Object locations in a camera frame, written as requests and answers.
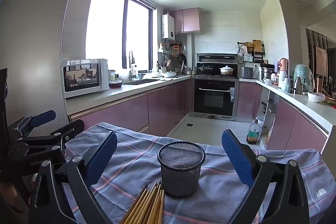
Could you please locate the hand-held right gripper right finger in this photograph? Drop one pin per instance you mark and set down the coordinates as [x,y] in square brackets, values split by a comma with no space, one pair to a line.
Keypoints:
[236,158]

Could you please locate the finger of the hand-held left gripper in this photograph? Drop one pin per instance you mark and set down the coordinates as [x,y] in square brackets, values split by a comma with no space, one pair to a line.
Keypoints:
[43,117]
[71,127]

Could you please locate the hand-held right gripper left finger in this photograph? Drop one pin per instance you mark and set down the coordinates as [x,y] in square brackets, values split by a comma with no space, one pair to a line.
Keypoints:
[102,158]

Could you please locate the black mesh holder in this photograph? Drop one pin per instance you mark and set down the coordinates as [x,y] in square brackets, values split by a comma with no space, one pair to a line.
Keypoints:
[181,176]

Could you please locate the bundle of wooden chopsticks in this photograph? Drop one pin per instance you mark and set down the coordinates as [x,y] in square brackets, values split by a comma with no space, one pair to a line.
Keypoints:
[147,205]

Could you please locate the plastic oil bottle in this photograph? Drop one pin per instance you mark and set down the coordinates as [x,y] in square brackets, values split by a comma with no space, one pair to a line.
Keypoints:
[252,134]

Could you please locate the grey plaid tablecloth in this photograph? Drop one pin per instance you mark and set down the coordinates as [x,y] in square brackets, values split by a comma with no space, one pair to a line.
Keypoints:
[136,155]

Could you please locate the white microwave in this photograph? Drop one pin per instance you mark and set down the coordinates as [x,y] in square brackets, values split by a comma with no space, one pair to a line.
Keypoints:
[81,77]

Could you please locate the black built-in oven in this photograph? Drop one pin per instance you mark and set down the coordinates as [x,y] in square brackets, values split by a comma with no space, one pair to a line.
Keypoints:
[215,100]

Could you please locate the dark red container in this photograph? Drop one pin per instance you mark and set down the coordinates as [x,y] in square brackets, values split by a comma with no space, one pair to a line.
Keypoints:
[115,85]

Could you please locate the pink lower kitchen cabinets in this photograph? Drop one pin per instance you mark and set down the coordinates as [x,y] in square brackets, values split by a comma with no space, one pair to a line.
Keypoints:
[162,106]

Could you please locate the white kitchen countertop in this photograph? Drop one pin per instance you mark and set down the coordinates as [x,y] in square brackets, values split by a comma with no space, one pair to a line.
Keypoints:
[302,106]

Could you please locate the steel sink faucet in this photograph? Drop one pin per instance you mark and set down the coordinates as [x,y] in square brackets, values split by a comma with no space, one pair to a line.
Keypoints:
[130,66]

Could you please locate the grey refrigerator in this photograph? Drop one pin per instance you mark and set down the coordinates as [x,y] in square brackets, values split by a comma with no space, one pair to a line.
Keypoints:
[34,29]

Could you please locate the white casserole pot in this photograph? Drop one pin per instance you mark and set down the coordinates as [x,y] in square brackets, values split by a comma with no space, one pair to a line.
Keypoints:
[226,70]

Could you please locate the steel steamer pot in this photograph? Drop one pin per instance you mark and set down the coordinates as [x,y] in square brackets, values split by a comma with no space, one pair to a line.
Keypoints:
[266,73]

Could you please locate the black cooking pot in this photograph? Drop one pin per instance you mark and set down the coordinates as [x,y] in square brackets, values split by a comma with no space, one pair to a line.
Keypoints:
[204,70]

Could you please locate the steel thermos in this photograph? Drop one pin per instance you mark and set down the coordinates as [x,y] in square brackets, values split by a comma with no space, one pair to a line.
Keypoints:
[298,86]

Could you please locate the white plastic bag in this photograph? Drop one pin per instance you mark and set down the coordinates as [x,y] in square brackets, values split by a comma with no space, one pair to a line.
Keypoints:
[316,97]

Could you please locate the steel range hood stove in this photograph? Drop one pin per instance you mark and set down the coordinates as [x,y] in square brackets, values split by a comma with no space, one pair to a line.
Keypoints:
[216,57]

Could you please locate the green covered appliance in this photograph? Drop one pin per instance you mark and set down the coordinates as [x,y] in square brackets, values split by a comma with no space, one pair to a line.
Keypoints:
[303,77]

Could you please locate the pink kettle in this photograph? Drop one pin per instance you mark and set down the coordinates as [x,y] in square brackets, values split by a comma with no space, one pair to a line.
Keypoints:
[283,64]

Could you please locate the white bowl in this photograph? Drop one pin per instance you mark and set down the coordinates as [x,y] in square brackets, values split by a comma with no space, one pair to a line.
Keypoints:
[170,74]

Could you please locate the kitchen window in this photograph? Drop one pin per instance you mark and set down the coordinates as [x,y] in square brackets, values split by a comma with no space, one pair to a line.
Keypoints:
[110,24]

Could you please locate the copper tumbler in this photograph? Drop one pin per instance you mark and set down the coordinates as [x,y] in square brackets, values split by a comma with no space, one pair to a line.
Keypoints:
[319,83]

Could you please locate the black frying pan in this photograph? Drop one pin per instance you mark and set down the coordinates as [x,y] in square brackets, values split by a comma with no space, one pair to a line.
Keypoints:
[182,58]

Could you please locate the wooden board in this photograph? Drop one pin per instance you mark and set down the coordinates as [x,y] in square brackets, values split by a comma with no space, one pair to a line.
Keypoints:
[257,45]

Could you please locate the dark slatted partition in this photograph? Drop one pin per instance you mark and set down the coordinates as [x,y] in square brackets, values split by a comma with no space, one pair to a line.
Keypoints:
[312,43]

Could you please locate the white water heater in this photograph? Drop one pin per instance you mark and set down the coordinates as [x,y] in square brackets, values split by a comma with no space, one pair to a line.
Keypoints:
[168,27]

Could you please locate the pink upper cabinet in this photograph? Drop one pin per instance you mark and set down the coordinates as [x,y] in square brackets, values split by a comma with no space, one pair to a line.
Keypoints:
[187,20]

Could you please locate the black wall rack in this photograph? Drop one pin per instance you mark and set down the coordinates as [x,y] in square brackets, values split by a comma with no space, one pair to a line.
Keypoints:
[258,56]

